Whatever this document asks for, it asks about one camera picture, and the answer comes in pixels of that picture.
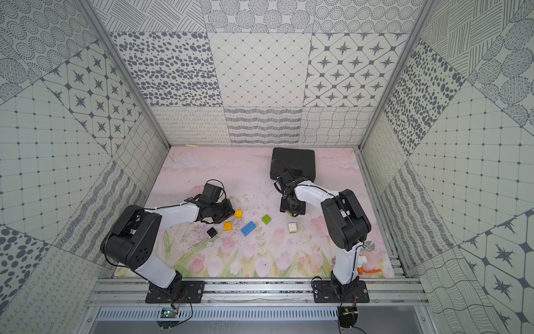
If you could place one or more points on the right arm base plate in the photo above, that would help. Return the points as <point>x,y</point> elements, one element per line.
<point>332,292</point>

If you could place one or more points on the black plastic tool case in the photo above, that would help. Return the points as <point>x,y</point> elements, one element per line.
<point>302,163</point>

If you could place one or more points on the blue long lego brick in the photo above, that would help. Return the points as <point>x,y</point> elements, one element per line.
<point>248,228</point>

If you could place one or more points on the adjustable metal wrench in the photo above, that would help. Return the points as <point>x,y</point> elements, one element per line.
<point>368,246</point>

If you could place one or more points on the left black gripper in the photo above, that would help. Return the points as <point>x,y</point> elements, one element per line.
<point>221,211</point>

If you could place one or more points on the white lego brick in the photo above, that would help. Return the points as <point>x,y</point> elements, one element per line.
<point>292,227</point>

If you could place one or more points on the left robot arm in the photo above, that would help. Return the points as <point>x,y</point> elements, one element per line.
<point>131,240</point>

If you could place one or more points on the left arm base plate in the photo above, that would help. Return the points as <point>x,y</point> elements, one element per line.
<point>175,292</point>

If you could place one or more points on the green lego brick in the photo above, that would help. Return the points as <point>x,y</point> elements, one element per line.
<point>266,219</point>

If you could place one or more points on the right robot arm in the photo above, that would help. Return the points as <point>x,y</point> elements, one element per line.
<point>345,219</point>

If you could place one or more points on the white pvc valve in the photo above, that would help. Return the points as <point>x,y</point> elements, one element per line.
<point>361,261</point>

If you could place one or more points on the aluminium rail frame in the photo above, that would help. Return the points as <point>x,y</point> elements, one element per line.
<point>130,292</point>

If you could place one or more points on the orange handled tool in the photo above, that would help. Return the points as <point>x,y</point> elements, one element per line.
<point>362,270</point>

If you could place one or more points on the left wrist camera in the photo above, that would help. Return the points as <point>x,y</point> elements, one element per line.
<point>211,193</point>

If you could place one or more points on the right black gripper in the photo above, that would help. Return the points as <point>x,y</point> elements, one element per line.
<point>301,210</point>

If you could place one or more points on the black lego brick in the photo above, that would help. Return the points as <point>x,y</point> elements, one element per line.
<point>212,232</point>

